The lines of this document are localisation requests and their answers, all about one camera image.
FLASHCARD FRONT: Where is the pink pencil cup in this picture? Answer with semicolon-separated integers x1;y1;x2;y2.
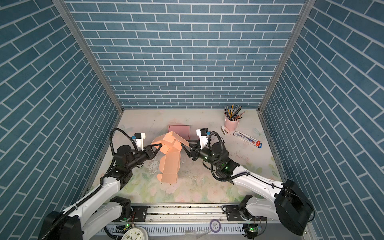
224;117;240;132

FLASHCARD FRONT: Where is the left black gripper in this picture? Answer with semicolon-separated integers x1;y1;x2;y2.
125;143;162;172

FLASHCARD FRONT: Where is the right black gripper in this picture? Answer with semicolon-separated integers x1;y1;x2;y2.
182;139;223;169

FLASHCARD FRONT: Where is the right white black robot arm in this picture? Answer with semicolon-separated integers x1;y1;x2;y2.
182;140;316;236

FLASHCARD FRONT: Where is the coloured pencils bundle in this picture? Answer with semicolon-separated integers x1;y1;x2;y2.
224;105;245;122

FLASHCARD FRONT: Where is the aluminium mounting rail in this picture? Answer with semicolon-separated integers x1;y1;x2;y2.
61;202;310;226

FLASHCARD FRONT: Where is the white round clock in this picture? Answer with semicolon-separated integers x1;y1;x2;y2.
122;227;149;240

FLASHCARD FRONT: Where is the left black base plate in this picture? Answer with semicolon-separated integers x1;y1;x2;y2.
119;206;148;223

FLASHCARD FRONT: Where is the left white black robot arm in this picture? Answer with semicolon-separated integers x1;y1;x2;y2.
38;144;163;240

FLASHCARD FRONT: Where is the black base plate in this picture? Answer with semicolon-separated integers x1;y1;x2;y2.
222;205;267;222
119;206;148;223

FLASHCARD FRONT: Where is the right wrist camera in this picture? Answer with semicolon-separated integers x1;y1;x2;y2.
196;128;211;150

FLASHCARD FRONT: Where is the pink paper box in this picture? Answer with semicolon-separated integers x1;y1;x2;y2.
168;125;190;140

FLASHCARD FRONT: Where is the orange paper box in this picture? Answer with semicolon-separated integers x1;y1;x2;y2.
152;131;190;184

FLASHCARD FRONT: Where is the white toothpaste tube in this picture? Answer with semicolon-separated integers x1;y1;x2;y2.
233;130;262;149

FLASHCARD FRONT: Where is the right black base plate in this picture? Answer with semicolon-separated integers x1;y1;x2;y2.
222;205;267;222

